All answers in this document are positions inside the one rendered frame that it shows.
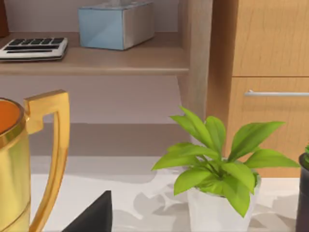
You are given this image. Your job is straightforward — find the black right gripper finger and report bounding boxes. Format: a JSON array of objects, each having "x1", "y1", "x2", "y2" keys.
[{"x1": 61, "y1": 190, "x2": 112, "y2": 232}]

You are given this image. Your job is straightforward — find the gold trophy cup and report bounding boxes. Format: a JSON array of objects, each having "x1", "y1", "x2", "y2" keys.
[{"x1": 0, "y1": 89, "x2": 70, "y2": 232}]

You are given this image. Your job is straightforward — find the green plant in white pot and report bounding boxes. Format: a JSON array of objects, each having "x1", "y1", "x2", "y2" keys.
[{"x1": 151, "y1": 105, "x2": 301, "y2": 232}]

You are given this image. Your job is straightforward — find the pale wooden open shelf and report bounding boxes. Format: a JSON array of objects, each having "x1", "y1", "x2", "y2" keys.
[{"x1": 0, "y1": 0, "x2": 213, "y2": 155}]

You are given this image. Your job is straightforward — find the white calculator with black keys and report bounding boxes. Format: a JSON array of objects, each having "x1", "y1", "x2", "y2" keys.
[{"x1": 0, "y1": 37, "x2": 69, "y2": 62}]

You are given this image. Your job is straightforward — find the light blue tissue box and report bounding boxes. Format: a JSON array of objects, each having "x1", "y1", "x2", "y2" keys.
[{"x1": 77, "y1": 0, "x2": 155, "y2": 51}]

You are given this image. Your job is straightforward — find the wooden drawer front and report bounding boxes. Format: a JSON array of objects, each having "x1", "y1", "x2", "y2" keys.
[{"x1": 224, "y1": 76, "x2": 309, "y2": 179}]

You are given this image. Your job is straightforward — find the plant in black pot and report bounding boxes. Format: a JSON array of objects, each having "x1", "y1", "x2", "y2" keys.
[{"x1": 295, "y1": 145, "x2": 309, "y2": 232}]

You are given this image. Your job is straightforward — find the dark brown object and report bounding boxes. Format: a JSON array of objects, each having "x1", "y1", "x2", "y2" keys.
[{"x1": 0, "y1": 0, "x2": 10, "y2": 38}]

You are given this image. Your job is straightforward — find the wooden cupboard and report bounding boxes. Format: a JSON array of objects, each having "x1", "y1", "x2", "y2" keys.
[{"x1": 205, "y1": 0, "x2": 309, "y2": 179}]

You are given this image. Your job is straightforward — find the long metal handle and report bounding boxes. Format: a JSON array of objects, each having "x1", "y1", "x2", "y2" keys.
[{"x1": 243, "y1": 89, "x2": 309, "y2": 98}]

